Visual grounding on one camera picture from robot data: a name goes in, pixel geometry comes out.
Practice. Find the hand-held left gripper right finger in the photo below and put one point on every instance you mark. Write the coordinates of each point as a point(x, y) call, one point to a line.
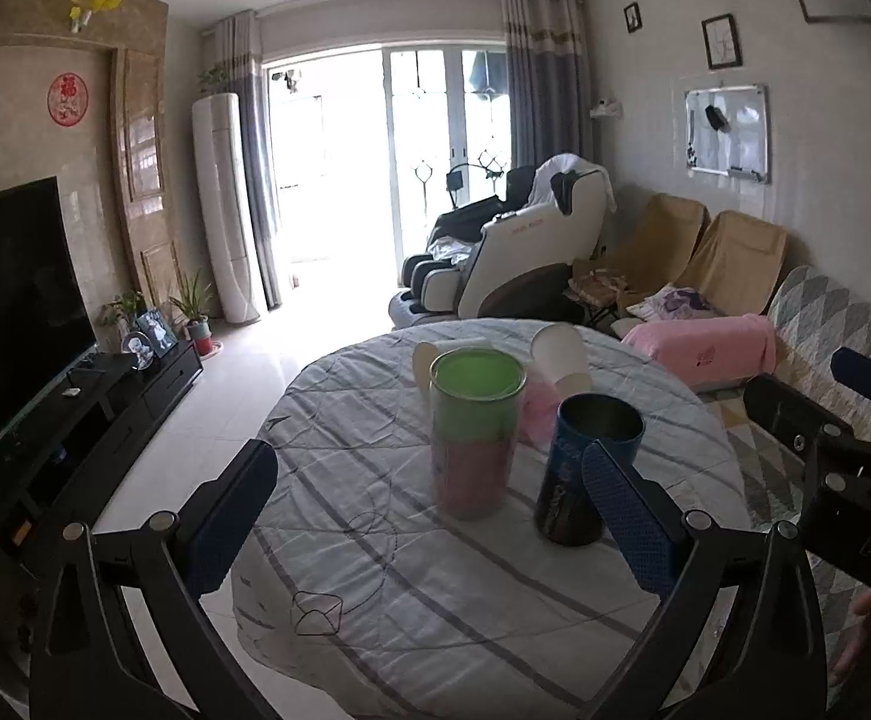
point(630, 525)

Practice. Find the beige folding chair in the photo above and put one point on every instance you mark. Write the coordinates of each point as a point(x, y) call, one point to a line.
point(739, 259)
point(668, 236)

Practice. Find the sofa with patterned cover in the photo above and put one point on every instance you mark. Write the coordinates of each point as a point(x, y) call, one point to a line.
point(818, 315)

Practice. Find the black television cabinet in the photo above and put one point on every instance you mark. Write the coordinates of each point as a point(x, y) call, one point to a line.
point(105, 420)

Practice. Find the small potted plant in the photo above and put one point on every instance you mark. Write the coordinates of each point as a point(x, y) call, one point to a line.
point(124, 307)

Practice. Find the green and pink cup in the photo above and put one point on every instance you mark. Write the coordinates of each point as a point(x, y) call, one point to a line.
point(477, 442)

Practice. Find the large white paper cup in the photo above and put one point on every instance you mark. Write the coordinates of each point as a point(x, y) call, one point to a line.
point(558, 356)

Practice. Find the purple and white cushion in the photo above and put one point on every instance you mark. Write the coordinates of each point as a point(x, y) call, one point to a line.
point(672, 304)

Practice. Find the red round wall decoration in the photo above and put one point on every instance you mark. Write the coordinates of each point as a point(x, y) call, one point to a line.
point(68, 98)

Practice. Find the person's right hand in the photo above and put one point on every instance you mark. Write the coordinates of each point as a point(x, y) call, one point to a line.
point(864, 634)

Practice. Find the potted green plant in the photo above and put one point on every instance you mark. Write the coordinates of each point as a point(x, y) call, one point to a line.
point(194, 307)

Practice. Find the wall whiteboard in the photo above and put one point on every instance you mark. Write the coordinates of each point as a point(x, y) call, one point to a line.
point(728, 131)

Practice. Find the white massage chair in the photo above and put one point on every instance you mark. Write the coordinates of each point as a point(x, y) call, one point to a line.
point(525, 255)

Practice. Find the round table with striped cloth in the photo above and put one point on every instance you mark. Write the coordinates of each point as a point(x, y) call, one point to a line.
point(420, 615)

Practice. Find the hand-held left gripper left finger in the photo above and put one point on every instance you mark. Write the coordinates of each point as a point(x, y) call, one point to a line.
point(231, 521)

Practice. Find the standing photo frame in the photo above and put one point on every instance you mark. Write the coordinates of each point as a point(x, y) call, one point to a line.
point(156, 331)

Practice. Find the small black picture frame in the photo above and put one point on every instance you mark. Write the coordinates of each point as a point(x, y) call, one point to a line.
point(632, 17)

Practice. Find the pink blanket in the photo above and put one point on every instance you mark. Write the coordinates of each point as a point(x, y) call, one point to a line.
point(705, 349)

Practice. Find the dark blue cup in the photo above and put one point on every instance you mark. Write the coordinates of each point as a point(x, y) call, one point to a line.
point(567, 480)

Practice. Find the grey curtain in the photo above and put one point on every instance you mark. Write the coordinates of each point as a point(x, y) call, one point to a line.
point(252, 165)
point(548, 90)

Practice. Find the folded beige cloth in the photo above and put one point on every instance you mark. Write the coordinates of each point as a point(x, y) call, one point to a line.
point(600, 286)

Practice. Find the black television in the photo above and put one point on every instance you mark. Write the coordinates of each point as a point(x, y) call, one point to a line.
point(8, 315)

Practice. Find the small white paper cup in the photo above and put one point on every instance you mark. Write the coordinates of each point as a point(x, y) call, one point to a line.
point(423, 369)

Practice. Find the round glass ornament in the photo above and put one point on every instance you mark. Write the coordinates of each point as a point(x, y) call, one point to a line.
point(139, 350)

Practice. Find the white standing air conditioner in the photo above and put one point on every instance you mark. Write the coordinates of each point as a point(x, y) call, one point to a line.
point(227, 210)

